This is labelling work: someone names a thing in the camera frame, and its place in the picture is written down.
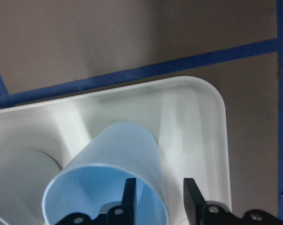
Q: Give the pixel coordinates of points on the cream plastic tray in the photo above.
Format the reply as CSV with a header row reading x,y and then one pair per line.
x,y
186,115

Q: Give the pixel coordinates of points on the grey plastic cup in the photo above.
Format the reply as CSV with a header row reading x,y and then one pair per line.
x,y
23,178

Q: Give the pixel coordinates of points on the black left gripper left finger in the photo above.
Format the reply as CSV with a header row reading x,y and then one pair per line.
x,y
123,212

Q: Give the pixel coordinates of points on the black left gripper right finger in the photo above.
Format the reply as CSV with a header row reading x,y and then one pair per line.
x,y
194,203

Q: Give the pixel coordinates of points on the light blue plastic cup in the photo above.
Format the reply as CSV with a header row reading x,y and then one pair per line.
x,y
96,177

